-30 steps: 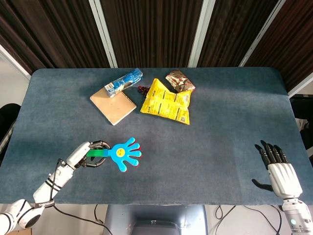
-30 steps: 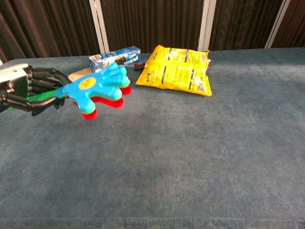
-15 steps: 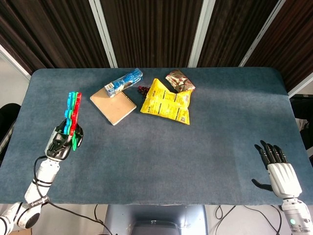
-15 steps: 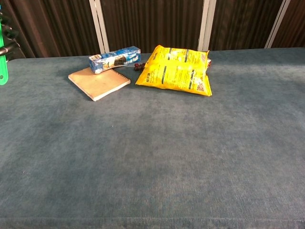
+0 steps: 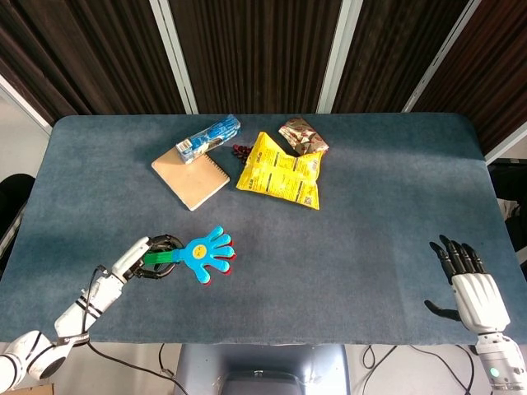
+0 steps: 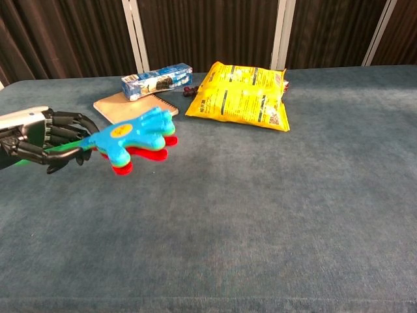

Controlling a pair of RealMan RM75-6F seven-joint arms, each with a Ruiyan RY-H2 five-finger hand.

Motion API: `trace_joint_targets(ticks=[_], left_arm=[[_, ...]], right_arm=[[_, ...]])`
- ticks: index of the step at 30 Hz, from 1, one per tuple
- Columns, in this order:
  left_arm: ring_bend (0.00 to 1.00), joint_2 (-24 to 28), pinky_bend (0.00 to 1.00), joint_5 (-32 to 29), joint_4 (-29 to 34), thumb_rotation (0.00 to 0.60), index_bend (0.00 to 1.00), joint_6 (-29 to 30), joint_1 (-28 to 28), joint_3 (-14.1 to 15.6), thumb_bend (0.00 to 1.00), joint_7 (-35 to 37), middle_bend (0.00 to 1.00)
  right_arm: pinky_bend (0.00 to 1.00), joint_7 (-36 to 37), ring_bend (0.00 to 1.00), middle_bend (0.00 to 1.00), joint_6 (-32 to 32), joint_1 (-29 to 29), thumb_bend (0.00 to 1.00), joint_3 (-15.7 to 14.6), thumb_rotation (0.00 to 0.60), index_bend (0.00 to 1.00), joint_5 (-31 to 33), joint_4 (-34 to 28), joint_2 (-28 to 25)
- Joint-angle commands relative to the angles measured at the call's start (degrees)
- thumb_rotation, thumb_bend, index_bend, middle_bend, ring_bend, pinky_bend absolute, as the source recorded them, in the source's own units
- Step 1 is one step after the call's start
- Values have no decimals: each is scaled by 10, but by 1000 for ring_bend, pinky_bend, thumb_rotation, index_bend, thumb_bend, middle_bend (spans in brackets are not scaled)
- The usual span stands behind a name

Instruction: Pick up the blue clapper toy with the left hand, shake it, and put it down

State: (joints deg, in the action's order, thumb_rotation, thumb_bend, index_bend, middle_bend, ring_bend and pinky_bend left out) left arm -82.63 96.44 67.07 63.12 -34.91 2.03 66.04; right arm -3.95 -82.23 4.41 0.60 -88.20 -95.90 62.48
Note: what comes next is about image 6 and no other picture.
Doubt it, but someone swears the blue table cloth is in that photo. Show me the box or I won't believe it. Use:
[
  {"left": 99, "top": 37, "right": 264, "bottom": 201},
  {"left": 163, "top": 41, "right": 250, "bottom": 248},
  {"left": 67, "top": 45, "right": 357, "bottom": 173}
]
[{"left": 0, "top": 64, "right": 417, "bottom": 313}]

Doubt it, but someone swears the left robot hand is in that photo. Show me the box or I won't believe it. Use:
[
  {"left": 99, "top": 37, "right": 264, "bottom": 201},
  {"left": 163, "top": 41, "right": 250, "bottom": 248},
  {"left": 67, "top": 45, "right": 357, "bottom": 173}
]
[{"left": 0, "top": 106, "right": 100, "bottom": 175}]

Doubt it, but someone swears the yellow snack bag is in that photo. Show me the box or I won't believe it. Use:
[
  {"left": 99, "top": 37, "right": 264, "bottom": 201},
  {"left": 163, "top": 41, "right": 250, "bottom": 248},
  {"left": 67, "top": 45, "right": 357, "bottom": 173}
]
[{"left": 184, "top": 61, "right": 291, "bottom": 132}]

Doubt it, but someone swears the blue cookie box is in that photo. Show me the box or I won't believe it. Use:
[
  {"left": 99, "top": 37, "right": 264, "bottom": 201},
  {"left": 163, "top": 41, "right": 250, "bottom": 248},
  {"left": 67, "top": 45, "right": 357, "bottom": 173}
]
[{"left": 121, "top": 63, "right": 194, "bottom": 102}]

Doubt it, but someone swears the brown spiral notebook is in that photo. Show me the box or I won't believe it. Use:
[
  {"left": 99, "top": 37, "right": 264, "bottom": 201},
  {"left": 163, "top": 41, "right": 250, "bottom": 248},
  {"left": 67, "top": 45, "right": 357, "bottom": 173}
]
[{"left": 93, "top": 91, "right": 180, "bottom": 126}]

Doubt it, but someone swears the blue hand clapper toy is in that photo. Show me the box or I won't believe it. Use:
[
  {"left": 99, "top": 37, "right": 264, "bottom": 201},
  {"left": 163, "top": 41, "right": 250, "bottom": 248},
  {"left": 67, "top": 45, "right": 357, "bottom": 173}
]
[{"left": 12, "top": 106, "right": 179, "bottom": 177}]

